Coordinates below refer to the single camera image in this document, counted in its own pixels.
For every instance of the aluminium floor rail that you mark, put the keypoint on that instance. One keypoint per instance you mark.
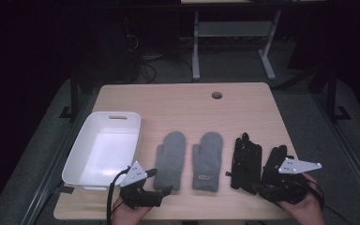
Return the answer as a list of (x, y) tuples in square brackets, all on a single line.
[(350, 150), (56, 156)]

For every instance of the black glove with white print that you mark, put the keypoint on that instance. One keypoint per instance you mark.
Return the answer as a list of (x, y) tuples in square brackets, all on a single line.
[(275, 159)]

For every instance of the white metal desk frame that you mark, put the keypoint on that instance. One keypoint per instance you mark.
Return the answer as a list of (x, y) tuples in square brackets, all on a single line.
[(231, 28)]

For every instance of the white plastic bin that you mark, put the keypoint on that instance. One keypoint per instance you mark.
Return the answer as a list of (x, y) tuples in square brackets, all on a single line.
[(106, 150)]

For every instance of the plain grey mitten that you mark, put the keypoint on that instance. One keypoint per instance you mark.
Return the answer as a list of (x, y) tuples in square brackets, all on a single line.
[(170, 156)]

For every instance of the person's right hand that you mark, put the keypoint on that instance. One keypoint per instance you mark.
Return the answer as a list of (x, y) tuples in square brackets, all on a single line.
[(309, 212)]

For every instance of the person's left hand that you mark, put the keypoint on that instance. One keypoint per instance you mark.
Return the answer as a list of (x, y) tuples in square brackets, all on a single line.
[(128, 215)]

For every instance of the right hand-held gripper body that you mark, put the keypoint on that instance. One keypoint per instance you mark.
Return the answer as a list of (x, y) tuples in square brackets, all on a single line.
[(293, 165)]

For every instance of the plain black glove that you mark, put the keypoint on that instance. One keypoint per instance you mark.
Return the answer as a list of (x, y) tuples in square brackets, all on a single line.
[(246, 159)]

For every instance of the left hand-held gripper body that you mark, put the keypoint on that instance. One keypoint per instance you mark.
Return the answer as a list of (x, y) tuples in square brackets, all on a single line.
[(132, 176)]

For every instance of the black tape piece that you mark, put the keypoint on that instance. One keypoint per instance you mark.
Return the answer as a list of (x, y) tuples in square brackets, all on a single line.
[(66, 189)]

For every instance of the grey mitten with label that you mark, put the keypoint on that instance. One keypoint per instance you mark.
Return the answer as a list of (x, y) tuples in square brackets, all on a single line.
[(206, 156)]

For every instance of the black metal stand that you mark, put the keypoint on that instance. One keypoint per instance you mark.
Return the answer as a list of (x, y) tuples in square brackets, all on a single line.
[(332, 93), (74, 90)]

